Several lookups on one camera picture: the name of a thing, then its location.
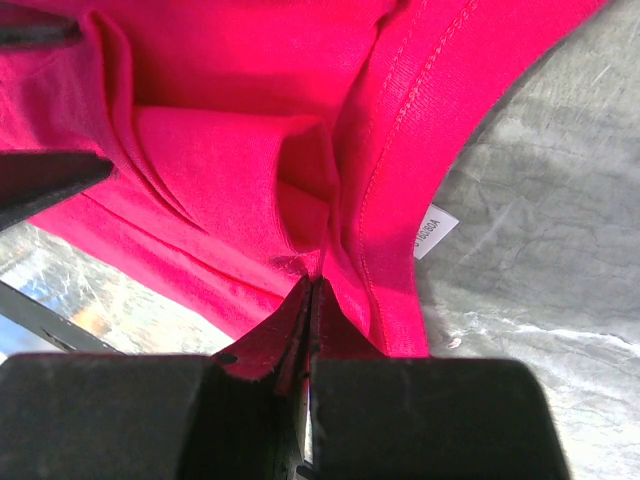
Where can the red t-shirt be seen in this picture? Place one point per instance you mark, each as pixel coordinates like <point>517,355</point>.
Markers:
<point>255,142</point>

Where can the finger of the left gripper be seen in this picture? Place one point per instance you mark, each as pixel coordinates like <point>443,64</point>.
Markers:
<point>32,182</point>
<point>37,30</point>

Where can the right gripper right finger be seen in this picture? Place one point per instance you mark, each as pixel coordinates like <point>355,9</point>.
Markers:
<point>332,335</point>

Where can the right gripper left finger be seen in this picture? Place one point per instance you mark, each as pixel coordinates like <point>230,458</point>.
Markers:
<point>247,413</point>

